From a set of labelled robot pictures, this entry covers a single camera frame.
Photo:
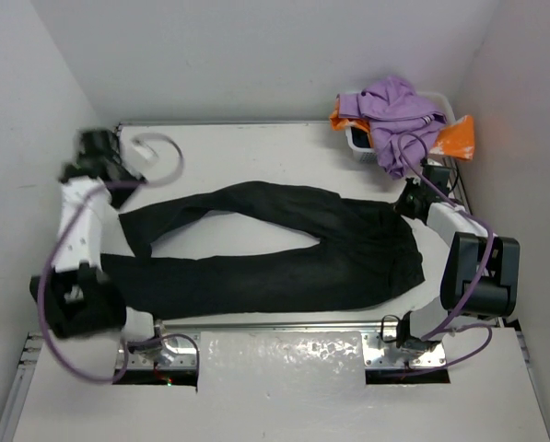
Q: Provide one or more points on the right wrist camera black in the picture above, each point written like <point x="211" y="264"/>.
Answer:
<point x="438" y="174"/>

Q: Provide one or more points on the white foreground cover board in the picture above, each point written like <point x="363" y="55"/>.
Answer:
<point x="488" y="398"/>

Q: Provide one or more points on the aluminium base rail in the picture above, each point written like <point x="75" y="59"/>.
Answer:
<point x="373" y="341"/>

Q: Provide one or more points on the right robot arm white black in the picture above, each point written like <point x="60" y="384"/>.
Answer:
<point x="481" y="274"/>

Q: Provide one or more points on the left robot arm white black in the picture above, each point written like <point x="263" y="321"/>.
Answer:
<point x="78" y="298"/>

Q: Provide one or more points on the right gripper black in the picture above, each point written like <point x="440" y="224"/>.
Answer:
<point x="400" y="207"/>

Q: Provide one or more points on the orange white garment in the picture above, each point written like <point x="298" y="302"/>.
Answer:
<point x="456" y="140"/>

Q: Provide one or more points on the white laundry basket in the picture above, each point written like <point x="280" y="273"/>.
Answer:
<point x="358" y="141"/>

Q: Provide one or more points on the purple garment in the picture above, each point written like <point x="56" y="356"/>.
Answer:
<point x="399" y="120"/>

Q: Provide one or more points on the crinkled transparent plastic sheet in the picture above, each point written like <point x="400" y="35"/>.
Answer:
<point x="269" y="362"/>

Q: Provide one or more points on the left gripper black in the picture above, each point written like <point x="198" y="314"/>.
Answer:
<point x="127" y="173"/>

